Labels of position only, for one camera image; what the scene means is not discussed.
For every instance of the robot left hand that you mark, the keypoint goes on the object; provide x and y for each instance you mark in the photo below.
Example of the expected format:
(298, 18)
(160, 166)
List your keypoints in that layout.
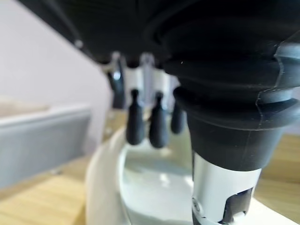
(211, 70)

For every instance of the white slipper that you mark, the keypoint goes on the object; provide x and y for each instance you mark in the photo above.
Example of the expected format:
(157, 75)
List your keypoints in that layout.
(145, 187)

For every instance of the grey panel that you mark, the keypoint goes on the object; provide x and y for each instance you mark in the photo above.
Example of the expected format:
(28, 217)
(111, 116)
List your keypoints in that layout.
(42, 145)

